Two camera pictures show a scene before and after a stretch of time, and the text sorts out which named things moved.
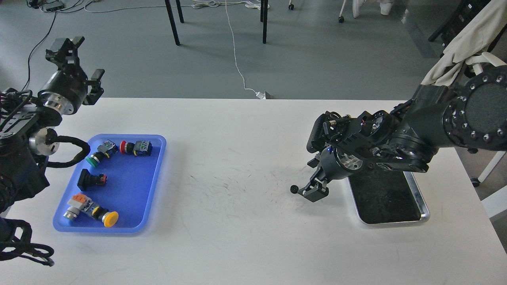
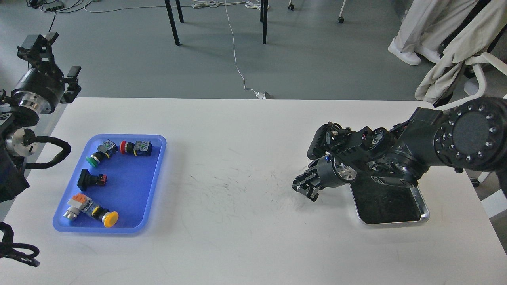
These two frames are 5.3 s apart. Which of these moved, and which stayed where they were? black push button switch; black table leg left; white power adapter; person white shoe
Moved: person white shoe
Stayed: black table leg left; black push button switch; white power adapter
